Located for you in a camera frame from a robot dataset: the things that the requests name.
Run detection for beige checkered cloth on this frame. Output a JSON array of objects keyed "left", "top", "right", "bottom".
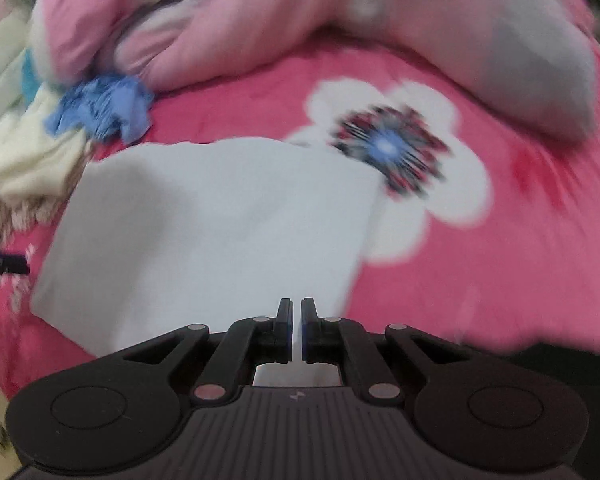
[{"left": 0, "top": 164, "right": 89, "bottom": 241}]

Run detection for cream fleece garment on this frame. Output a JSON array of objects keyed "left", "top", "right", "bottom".
[{"left": 0, "top": 87, "right": 96, "bottom": 206}]

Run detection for pink floral bed blanket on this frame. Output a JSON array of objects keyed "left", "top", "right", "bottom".
[{"left": 0, "top": 30, "right": 600, "bottom": 401}]

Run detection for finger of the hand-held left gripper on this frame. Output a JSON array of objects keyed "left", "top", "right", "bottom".
[{"left": 0, "top": 246, "right": 31, "bottom": 286}]

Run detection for crumpled blue cloth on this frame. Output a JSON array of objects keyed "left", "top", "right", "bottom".
[{"left": 44, "top": 73, "right": 155, "bottom": 144}]

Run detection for white padded headboard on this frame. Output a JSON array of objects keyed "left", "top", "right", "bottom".
[{"left": 0, "top": 10, "right": 36, "bottom": 136}]

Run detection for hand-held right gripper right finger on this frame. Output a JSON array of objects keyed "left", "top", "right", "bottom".
[{"left": 300, "top": 297, "right": 474, "bottom": 405}]

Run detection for cyan patterned blanket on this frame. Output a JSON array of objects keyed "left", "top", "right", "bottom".
[{"left": 19, "top": 54, "right": 49, "bottom": 96}]

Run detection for white shirt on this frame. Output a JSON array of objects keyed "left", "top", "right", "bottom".
[{"left": 30, "top": 137, "right": 381, "bottom": 386}]

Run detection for pink and grey quilt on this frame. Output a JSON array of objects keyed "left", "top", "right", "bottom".
[{"left": 30, "top": 0, "right": 599, "bottom": 144}]

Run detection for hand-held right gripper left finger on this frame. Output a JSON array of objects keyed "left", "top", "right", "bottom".
[{"left": 122, "top": 297, "right": 294, "bottom": 406}]

